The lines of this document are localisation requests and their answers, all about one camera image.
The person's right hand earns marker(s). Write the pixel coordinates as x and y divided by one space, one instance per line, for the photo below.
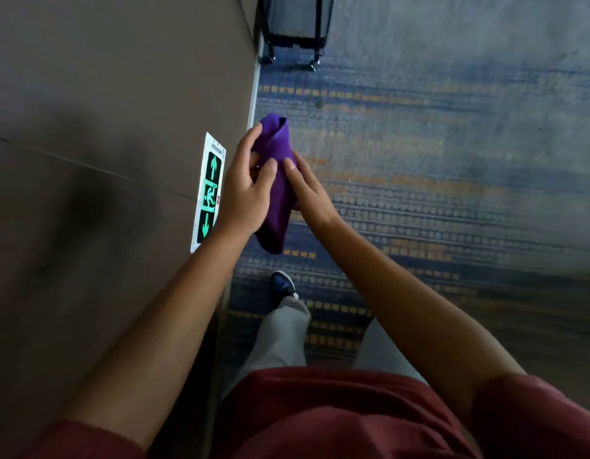
309 198

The white baseboard strip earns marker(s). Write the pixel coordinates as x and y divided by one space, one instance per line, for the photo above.
253 100

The purple microfibre cloth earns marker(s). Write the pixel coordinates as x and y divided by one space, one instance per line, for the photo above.
278 143

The person's left forearm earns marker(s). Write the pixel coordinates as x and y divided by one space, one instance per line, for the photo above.
166 339

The person's left hand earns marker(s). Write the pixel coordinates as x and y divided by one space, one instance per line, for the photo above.
245 195

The person's right forearm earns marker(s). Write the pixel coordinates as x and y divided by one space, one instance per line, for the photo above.
409 315

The black mesh utility cart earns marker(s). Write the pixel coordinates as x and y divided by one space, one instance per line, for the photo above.
295 40

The dark blue sneaker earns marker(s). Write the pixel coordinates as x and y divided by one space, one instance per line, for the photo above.
281 284

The grey trousers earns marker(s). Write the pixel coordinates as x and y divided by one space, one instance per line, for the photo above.
280 339

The dark red shirt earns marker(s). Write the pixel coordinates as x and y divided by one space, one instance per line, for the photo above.
347 415

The white green emergency exit sign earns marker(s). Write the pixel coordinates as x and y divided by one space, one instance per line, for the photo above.
210 186

